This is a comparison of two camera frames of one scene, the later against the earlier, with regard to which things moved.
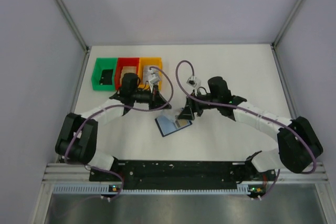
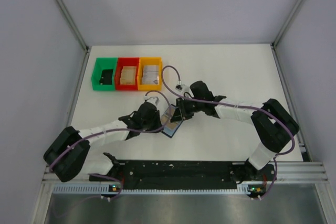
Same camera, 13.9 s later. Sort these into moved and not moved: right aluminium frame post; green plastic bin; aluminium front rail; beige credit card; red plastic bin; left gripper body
Moved: beige credit card; left gripper body
Not moved: right aluminium frame post; aluminium front rail; red plastic bin; green plastic bin
